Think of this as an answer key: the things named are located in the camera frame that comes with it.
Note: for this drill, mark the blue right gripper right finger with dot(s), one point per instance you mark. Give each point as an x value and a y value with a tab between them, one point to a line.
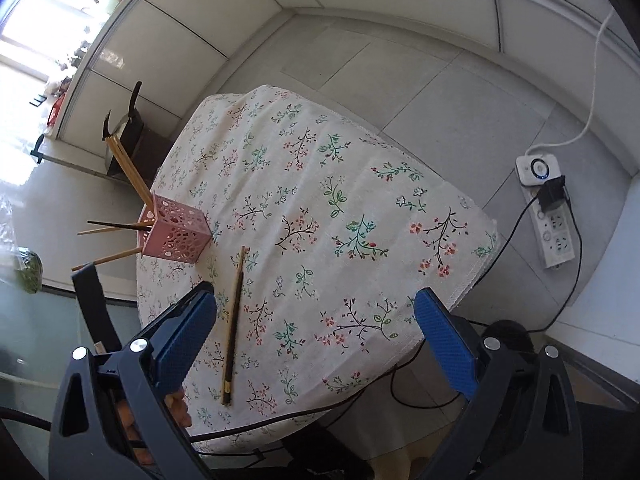
451	342

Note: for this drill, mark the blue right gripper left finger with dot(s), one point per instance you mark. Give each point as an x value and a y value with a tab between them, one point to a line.
180	337

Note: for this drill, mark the dark black chopstick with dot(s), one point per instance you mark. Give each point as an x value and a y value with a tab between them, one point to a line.
139	226

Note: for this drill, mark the person's left hand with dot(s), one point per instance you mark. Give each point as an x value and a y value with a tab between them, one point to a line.
178	410

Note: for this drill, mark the plastic bag of greens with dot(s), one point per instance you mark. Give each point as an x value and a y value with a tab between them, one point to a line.
20	266

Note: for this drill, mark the pink perforated utensil basket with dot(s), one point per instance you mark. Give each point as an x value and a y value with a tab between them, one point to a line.
178	232

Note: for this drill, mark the brown stool under wok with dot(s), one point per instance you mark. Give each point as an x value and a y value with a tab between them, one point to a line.
146	149

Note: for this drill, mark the black wok with lid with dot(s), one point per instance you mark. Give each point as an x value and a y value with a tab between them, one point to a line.
122	120

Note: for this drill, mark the floral tablecloth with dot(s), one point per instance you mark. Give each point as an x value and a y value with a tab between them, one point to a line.
322	234

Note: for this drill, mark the red basket on counter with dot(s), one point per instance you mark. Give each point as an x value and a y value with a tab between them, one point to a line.
55	109

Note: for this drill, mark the white power strip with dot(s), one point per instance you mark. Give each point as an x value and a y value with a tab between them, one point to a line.
543	184

